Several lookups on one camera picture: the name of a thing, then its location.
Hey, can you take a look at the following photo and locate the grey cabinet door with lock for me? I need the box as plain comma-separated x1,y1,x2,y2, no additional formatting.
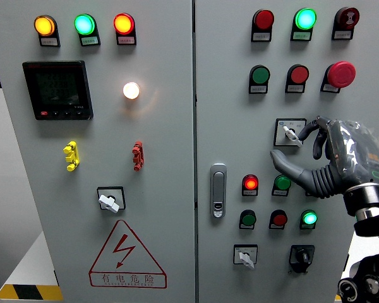
194,0,379,303

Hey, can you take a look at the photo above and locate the yellow round lamp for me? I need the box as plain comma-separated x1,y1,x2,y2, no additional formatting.
33,15,61,48

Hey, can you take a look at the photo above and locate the small red lit lamp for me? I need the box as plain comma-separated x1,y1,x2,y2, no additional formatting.
241,174,260,197

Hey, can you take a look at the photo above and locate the small yellow handle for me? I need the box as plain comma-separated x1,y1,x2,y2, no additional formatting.
63,141,81,172

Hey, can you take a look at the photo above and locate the grey cabinet door with display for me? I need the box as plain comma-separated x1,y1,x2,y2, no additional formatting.
0,0,196,303

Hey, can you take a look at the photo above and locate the red warning triangle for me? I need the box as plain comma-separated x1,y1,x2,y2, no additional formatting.
88,219,168,290

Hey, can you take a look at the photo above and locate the small green unlit lamp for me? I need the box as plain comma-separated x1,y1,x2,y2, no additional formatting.
271,174,292,198

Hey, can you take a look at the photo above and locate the small turn switch white handle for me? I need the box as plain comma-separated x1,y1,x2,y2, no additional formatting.
232,244,259,270

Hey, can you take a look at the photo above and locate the red unlit round lamp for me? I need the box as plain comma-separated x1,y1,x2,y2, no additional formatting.
250,9,275,43

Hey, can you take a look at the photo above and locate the turn switch black handle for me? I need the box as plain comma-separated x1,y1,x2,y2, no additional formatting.
287,244,316,275

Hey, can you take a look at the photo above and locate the green lit round lamp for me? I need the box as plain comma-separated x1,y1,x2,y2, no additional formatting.
74,13,102,47
290,8,318,42

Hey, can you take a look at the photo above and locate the dark red buzzer lamp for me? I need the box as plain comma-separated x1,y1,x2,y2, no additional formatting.
331,6,361,41

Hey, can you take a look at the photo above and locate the small green push button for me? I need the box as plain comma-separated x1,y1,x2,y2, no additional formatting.
238,209,257,230

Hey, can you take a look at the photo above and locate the red lit round lamp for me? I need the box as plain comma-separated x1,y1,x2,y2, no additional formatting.
112,13,137,47

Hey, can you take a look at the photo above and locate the turn switch broad white handle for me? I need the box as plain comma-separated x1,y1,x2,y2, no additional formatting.
96,186,126,215

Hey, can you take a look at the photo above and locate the small red handle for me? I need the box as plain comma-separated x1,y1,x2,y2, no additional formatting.
131,140,145,172

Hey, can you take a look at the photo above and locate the white lamp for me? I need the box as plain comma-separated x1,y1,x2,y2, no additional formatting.
123,81,141,100

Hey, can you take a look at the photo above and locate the black display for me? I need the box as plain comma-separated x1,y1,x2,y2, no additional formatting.
21,60,94,121

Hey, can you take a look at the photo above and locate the small red push button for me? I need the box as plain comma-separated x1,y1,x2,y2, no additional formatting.
268,209,289,230

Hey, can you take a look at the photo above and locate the large red stop button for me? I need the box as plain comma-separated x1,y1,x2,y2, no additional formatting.
320,61,357,94

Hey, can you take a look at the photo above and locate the small green lit lamp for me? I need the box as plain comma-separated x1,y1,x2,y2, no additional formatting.
299,209,318,230

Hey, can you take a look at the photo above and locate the silver door lock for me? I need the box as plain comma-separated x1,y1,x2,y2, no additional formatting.
209,163,228,220

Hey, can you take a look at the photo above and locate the turn switch slim white handle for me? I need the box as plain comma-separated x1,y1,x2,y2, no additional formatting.
274,117,308,148

